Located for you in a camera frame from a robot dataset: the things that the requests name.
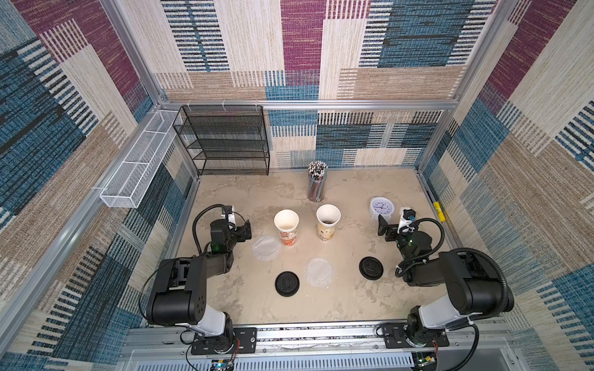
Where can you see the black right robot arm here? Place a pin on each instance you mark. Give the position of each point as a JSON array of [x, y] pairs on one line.
[[476, 288]]

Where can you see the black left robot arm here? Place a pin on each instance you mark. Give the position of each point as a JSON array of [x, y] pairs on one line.
[[178, 297]]

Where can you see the white round clock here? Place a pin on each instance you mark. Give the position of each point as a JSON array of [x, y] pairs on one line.
[[381, 206]]

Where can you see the metal straw holder cup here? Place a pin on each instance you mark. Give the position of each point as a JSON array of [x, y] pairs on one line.
[[317, 171]]

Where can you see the black cup lid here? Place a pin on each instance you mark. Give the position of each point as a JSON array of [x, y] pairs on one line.
[[287, 284], [371, 268]]

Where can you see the yellow marker on rail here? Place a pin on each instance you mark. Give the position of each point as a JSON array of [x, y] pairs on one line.
[[441, 215]]

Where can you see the beige patterned paper cup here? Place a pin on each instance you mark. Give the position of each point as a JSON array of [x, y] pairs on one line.
[[328, 216]]

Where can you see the translucent leak-proof paper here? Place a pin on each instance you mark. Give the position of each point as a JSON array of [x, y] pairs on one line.
[[266, 248], [319, 272]]

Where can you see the white wire mesh basket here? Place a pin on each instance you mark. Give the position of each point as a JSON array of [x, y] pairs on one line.
[[136, 172]]

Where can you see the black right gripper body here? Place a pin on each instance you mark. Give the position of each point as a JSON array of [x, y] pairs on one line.
[[390, 230]]

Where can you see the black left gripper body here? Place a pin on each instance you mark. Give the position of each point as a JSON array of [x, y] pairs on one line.
[[238, 236]]

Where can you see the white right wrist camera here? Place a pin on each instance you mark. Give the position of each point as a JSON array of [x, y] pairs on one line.
[[406, 222]]

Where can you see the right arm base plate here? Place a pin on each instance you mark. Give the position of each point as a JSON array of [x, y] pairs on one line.
[[397, 336]]

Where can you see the red patterned paper cup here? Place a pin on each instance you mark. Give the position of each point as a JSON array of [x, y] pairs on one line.
[[287, 222]]

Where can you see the black wire shelf rack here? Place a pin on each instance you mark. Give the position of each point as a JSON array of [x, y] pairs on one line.
[[225, 140]]

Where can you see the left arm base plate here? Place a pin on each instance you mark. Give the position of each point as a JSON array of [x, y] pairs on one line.
[[241, 339]]

